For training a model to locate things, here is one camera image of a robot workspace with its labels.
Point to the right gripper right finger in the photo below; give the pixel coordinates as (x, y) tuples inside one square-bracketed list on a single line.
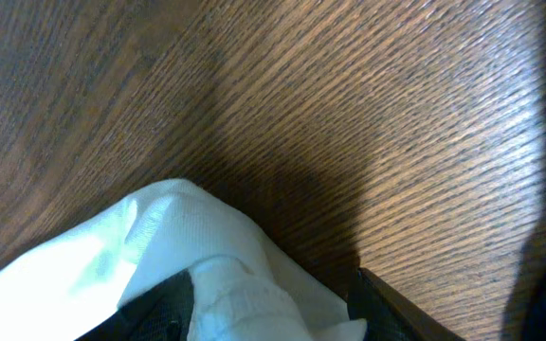
[(389, 315)]

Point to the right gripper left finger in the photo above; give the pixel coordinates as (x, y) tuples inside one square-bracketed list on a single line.
[(161, 314)]

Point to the white t-shirt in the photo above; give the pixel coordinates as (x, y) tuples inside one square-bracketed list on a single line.
[(244, 286)]

